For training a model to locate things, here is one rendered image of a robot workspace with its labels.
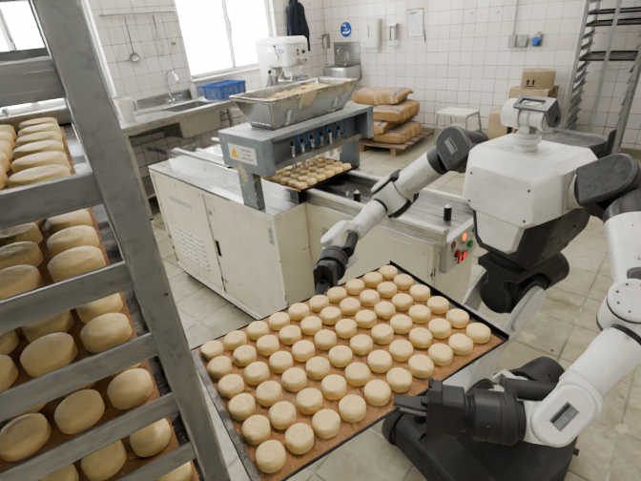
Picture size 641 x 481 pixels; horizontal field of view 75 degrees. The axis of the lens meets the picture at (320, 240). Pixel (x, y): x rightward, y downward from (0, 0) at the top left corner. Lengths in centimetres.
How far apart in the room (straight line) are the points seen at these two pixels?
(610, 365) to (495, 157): 53
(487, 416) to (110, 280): 64
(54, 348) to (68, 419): 9
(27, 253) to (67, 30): 26
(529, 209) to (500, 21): 462
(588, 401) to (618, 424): 144
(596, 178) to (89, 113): 93
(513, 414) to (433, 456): 93
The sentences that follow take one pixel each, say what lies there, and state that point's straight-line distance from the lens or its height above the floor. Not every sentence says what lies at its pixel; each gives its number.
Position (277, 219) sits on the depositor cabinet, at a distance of 189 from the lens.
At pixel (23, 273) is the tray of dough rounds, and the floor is 142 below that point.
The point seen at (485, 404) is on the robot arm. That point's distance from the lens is 83.
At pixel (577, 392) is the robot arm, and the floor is 104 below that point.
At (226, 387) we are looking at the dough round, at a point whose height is 98.
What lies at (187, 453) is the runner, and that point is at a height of 114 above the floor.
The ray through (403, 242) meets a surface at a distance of 165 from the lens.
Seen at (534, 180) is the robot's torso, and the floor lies 125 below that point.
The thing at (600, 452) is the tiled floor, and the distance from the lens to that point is 216.
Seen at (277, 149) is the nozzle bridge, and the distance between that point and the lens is 192.
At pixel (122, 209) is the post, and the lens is 39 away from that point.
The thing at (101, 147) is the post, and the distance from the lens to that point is 37.
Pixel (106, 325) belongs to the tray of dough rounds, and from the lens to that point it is 53.
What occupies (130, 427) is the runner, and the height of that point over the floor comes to 123.
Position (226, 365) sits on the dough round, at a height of 98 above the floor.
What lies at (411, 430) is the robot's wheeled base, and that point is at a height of 20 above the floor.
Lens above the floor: 162
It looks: 29 degrees down
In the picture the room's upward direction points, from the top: 5 degrees counter-clockwise
